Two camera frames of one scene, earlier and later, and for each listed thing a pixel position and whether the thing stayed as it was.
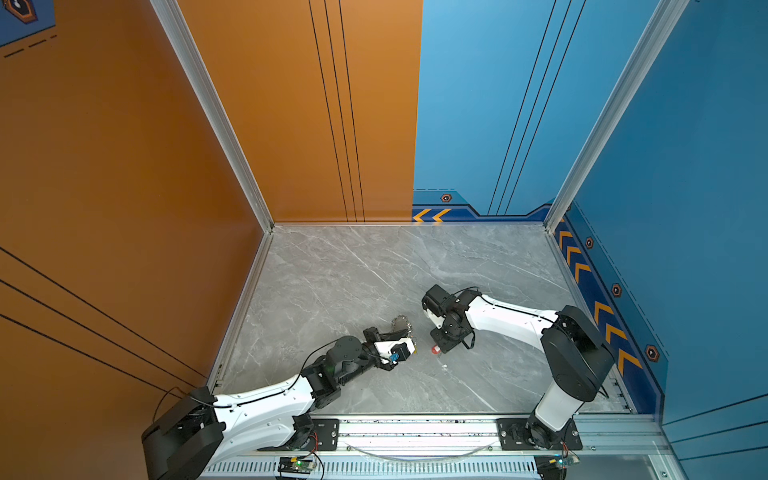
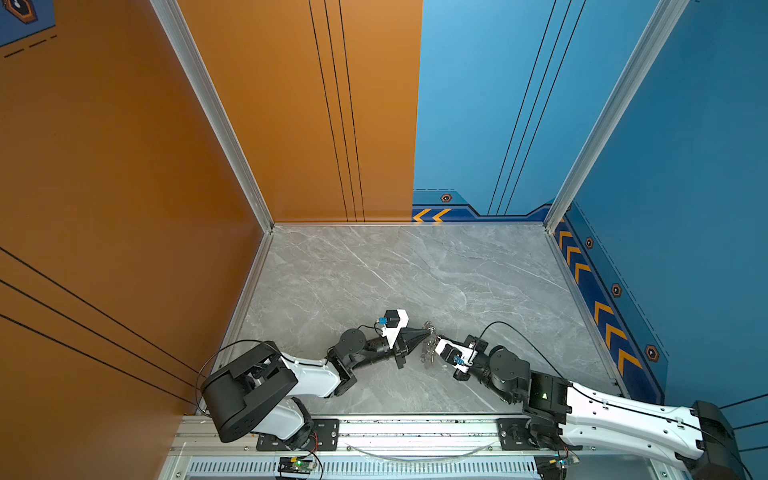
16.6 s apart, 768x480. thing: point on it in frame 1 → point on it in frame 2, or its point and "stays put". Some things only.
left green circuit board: [295, 465] stays put
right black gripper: [444, 345] → [476, 345]
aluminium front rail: [471, 435] stays put
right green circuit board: [554, 466] stays put
